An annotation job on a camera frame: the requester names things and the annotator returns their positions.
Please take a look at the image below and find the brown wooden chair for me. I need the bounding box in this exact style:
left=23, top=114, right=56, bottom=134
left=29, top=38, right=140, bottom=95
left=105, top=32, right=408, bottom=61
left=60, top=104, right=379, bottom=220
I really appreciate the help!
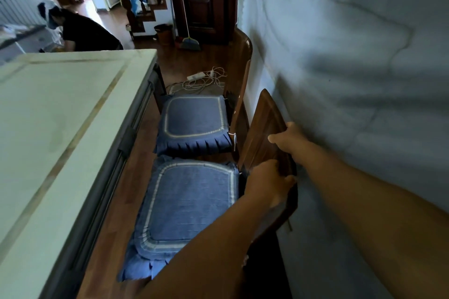
left=223, top=27, right=253, bottom=157
left=237, top=89, right=299, bottom=250

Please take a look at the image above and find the brown waste basket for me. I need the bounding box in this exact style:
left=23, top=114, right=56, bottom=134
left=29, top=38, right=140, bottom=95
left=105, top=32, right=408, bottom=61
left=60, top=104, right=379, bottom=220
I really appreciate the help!
left=154, top=24, right=174, bottom=46

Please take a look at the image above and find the dark wooden door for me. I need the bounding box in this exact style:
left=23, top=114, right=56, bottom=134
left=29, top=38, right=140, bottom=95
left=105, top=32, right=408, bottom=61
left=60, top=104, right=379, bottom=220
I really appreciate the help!
left=174, top=0, right=240, bottom=44

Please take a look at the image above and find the person's right forearm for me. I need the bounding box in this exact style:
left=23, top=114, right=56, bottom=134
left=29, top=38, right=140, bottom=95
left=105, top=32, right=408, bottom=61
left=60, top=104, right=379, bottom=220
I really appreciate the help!
left=294, top=141, right=449, bottom=299

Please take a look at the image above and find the tangle of white cables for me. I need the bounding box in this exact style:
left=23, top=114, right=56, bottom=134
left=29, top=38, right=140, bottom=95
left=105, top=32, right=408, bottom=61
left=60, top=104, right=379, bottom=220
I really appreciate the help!
left=168, top=66, right=228, bottom=95

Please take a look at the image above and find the blue seat cushion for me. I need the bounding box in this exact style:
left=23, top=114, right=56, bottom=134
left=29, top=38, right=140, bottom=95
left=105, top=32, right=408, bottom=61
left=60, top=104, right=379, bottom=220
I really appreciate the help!
left=117, top=155, right=241, bottom=282
left=154, top=94, right=234, bottom=158

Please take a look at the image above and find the blue plastic bag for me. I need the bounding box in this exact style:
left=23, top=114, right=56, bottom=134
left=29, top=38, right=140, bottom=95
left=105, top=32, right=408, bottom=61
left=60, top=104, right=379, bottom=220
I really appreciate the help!
left=127, top=0, right=148, bottom=15

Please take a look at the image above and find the person's right hand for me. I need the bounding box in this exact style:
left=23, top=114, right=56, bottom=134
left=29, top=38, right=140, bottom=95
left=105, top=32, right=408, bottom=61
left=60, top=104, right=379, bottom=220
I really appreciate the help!
left=268, top=121, right=310, bottom=165

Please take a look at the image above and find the person's left hand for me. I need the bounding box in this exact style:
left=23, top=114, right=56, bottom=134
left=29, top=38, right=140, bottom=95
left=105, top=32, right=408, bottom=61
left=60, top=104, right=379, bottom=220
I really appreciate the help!
left=245, top=159, right=297, bottom=209

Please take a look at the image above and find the person's left forearm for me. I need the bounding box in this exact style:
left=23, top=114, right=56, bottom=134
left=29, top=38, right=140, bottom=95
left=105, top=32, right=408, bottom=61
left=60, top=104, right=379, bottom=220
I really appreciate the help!
left=136, top=194, right=281, bottom=299

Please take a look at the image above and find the white dining table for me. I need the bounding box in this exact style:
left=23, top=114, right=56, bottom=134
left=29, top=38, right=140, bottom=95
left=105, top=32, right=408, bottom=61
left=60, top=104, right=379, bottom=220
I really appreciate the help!
left=0, top=49, right=166, bottom=299

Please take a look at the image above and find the broom with long handle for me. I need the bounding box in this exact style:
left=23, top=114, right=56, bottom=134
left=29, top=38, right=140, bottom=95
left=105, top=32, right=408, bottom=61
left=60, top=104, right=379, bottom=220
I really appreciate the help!
left=177, top=0, right=203, bottom=52

